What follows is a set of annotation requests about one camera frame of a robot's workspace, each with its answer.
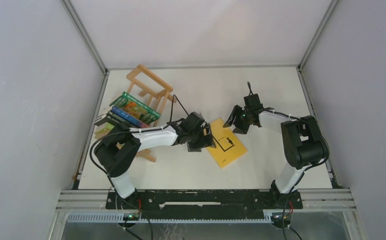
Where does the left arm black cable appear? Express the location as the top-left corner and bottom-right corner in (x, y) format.
(88, 94), (191, 240)

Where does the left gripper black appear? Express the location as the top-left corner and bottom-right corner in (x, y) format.
(187, 123), (216, 152)

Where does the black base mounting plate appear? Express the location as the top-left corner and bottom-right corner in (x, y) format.
(105, 189), (303, 220)

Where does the green Macmillan book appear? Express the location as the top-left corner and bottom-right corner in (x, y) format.
(109, 91), (161, 125)

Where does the Alice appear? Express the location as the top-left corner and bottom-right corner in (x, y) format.
(94, 111), (138, 128)

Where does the white cable duct strip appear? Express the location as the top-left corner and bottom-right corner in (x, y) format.
(66, 212), (274, 224)

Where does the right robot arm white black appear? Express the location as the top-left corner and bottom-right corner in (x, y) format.
(223, 93), (330, 208)

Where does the thin dark book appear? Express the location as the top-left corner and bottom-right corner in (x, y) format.
(93, 115), (123, 126)

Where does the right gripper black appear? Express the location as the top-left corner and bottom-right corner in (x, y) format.
(224, 104), (252, 135)

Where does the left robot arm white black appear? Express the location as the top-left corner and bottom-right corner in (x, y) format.
(88, 111), (216, 209)

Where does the blue Jane Eyre book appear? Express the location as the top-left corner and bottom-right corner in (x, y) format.
(110, 106), (149, 128)

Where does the light green paperback book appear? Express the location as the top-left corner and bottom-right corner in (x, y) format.
(95, 122), (115, 133)

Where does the wooden book rack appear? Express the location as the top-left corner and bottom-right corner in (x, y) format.
(94, 64), (177, 164)

